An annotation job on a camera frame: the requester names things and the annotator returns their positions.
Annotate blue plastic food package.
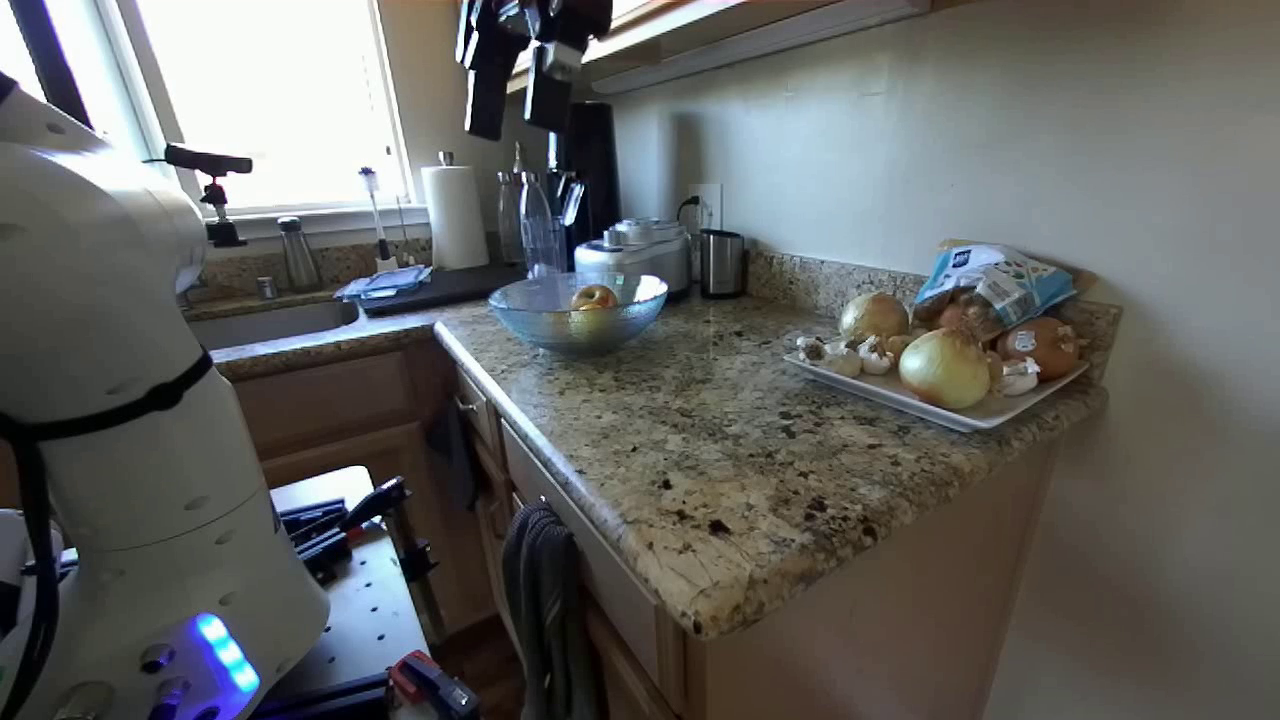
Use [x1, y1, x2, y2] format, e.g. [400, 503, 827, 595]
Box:
[910, 239, 1081, 330]

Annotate metal sink faucet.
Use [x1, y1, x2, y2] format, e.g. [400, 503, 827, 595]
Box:
[271, 210, 324, 295]

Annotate black camera on stand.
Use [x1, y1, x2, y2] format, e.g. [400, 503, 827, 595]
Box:
[160, 141, 256, 250]

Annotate black soda maker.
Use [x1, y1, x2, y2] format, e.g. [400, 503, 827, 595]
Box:
[554, 98, 623, 256]

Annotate white rectangular plate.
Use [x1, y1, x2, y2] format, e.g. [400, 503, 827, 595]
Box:
[784, 336, 1093, 436]

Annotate blue and red clamp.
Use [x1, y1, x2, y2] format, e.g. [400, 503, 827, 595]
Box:
[382, 648, 487, 720]

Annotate black perforated robot table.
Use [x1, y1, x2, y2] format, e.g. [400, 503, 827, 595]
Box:
[256, 460, 452, 720]

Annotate blue dish cloth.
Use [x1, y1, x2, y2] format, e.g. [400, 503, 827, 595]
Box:
[331, 258, 437, 312]

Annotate stainless steel cup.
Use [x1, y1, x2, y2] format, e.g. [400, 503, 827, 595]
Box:
[695, 226, 753, 303]

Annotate clear glass bowl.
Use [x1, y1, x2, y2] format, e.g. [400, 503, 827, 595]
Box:
[485, 267, 672, 357]

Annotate silver ice cream maker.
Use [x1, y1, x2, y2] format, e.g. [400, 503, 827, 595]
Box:
[573, 214, 695, 301]

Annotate white dish brush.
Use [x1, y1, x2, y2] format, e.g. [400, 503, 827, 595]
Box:
[355, 163, 403, 277]

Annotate clear plastic measuring cup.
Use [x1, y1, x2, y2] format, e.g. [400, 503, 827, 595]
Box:
[517, 168, 581, 277]

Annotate clear bottle with metal cap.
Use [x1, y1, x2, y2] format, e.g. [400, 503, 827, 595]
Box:
[490, 163, 526, 273]

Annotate white paper towel roll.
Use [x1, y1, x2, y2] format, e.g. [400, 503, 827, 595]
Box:
[421, 149, 490, 277]

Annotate brown onion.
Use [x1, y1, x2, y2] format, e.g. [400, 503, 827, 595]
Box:
[1019, 314, 1089, 382]
[937, 291, 1008, 348]

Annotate gray hanging towel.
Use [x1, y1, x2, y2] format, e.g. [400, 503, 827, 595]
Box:
[498, 494, 607, 720]

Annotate bright window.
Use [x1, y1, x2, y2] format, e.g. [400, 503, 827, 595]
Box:
[0, 0, 417, 225]

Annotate white wall outlet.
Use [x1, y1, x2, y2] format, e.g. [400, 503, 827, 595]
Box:
[683, 181, 727, 232]

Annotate black clamps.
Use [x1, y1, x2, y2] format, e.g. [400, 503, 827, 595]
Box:
[274, 474, 410, 588]

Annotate black ribbed drying mat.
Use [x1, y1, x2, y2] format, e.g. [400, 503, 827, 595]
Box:
[355, 263, 526, 321]

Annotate kitchen sink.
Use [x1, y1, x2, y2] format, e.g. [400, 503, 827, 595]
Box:
[192, 291, 363, 353]

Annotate dark hanging cloth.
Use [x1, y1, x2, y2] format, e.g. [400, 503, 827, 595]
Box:
[422, 392, 494, 517]

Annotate large pale yellow onion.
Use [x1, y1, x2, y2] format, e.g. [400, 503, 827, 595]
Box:
[897, 325, 1001, 416]

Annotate wooden upper cabinet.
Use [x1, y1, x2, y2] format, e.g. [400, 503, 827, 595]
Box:
[576, 0, 937, 97]

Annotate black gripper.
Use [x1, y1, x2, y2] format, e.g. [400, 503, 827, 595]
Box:
[456, 0, 615, 143]

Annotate red yellow apple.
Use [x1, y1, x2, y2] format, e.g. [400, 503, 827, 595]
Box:
[573, 279, 623, 321]

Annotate small yellow onion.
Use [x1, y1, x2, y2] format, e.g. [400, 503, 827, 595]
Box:
[835, 288, 910, 343]

